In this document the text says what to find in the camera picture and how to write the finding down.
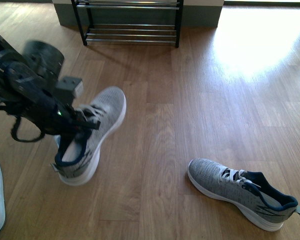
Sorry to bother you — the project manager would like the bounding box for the grey knit sneaker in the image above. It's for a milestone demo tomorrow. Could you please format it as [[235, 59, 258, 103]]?
[[52, 86, 127, 186], [187, 158, 300, 232]]

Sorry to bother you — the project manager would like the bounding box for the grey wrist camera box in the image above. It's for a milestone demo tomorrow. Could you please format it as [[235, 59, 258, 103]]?
[[53, 76, 84, 106]]

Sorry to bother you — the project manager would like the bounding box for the black metal shoe rack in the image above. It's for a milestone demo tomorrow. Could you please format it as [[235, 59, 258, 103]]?
[[71, 0, 184, 48]]

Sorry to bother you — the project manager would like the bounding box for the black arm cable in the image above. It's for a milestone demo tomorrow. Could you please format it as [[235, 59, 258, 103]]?
[[0, 99, 46, 143]]

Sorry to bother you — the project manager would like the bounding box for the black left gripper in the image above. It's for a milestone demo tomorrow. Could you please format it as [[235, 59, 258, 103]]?
[[38, 99, 101, 135]]

